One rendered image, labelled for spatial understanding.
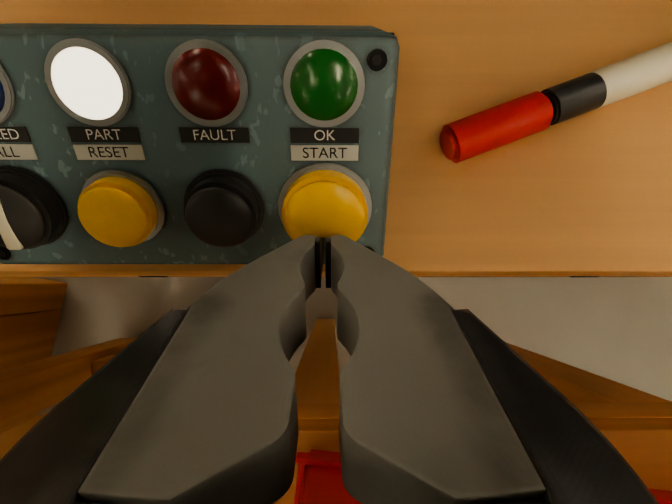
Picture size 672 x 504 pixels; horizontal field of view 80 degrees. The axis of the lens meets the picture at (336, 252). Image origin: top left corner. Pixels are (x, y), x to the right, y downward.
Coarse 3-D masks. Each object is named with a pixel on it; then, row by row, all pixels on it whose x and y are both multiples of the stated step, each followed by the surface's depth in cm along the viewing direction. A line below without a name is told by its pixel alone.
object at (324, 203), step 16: (304, 176) 13; (320, 176) 13; (336, 176) 13; (288, 192) 13; (304, 192) 13; (320, 192) 13; (336, 192) 13; (352, 192) 13; (288, 208) 13; (304, 208) 13; (320, 208) 13; (336, 208) 13; (352, 208) 13; (288, 224) 13; (304, 224) 13; (320, 224) 13; (336, 224) 13; (352, 224) 13
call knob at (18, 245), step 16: (0, 176) 13; (16, 176) 13; (0, 192) 13; (16, 192) 13; (32, 192) 13; (0, 208) 13; (16, 208) 13; (32, 208) 13; (48, 208) 13; (0, 224) 13; (16, 224) 13; (32, 224) 13; (48, 224) 14; (0, 240) 14; (16, 240) 13; (32, 240) 14
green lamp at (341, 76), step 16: (304, 64) 12; (320, 64) 12; (336, 64) 12; (304, 80) 12; (320, 80) 12; (336, 80) 12; (352, 80) 12; (304, 96) 12; (320, 96) 12; (336, 96) 12; (352, 96) 12; (304, 112) 12; (320, 112) 12; (336, 112) 12
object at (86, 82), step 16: (80, 48) 11; (64, 64) 12; (80, 64) 12; (96, 64) 12; (64, 80) 12; (80, 80) 12; (96, 80) 12; (112, 80) 12; (64, 96) 12; (80, 96) 12; (96, 96) 12; (112, 96) 12; (80, 112) 12; (96, 112) 12; (112, 112) 12
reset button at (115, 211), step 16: (96, 192) 13; (112, 192) 13; (128, 192) 13; (144, 192) 13; (80, 208) 13; (96, 208) 13; (112, 208) 13; (128, 208) 13; (144, 208) 13; (96, 224) 13; (112, 224) 13; (128, 224) 13; (144, 224) 13; (112, 240) 14; (128, 240) 14
